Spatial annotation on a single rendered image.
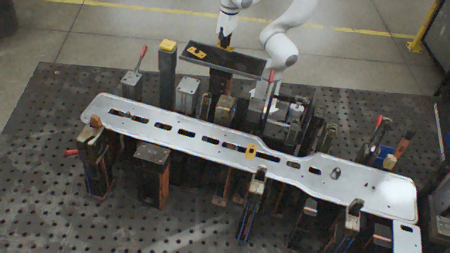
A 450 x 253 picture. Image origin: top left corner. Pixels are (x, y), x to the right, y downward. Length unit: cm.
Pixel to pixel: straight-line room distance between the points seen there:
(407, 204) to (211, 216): 78
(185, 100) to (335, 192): 70
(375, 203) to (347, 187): 11
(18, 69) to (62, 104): 149
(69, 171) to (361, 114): 160
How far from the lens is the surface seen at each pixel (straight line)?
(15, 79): 361
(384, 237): 157
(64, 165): 195
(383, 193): 166
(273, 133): 174
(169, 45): 181
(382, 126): 163
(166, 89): 194
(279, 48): 183
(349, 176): 164
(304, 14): 183
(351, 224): 146
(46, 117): 219
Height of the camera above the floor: 218
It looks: 45 degrees down
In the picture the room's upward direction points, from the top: 10 degrees clockwise
